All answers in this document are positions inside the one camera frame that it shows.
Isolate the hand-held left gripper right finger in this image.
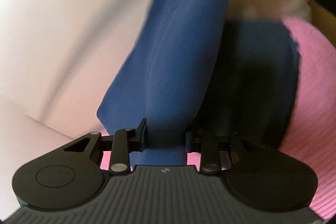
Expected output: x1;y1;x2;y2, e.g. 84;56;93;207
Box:
185;128;273;174

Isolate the pink ribbed bed blanket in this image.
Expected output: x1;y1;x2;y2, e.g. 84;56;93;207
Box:
98;17;336;222

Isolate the navy blue garment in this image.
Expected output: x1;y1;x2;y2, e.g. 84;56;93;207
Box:
97;0;300;167

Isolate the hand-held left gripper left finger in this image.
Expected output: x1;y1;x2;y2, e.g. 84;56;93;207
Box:
63;118;147;176

